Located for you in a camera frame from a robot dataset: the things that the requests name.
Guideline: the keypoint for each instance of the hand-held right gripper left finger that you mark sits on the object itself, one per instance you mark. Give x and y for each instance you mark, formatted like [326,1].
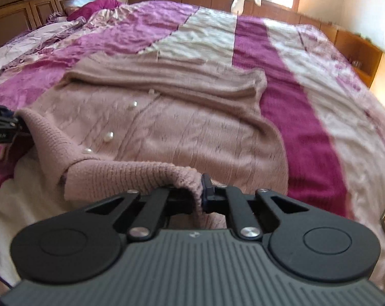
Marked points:
[157,204]

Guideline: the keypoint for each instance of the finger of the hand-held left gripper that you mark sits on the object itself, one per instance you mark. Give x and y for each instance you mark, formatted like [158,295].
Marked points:
[4,118]

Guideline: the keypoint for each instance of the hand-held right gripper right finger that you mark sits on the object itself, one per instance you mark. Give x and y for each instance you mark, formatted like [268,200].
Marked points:
[207,191]

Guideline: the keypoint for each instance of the pink knitted cardigan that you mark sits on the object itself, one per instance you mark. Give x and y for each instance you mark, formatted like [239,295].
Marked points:
[179,140]

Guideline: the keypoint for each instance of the white bed sheet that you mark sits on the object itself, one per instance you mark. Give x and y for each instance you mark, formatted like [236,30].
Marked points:
[23,210]

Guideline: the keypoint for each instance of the floral ruffled pillow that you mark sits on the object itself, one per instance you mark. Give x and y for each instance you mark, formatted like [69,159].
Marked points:
[30,38]

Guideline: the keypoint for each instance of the dark wooden headboard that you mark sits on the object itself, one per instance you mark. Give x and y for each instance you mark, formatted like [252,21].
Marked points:
[36,3]

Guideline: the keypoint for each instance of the magenta pillow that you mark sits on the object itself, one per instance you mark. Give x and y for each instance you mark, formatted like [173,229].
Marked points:
[97,8]

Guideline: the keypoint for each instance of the purple striped bedspread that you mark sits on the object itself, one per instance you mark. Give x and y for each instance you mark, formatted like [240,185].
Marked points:
[259,38]

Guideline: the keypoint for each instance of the white cloth on cabinet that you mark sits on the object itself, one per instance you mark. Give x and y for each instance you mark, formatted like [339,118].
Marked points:
[240,1]

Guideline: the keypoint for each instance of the clear drinking glass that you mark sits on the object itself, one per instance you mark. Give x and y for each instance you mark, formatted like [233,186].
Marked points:
[355,63]

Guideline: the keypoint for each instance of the wooden ledge cabinet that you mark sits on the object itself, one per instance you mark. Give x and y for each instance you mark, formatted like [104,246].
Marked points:
[358,46]

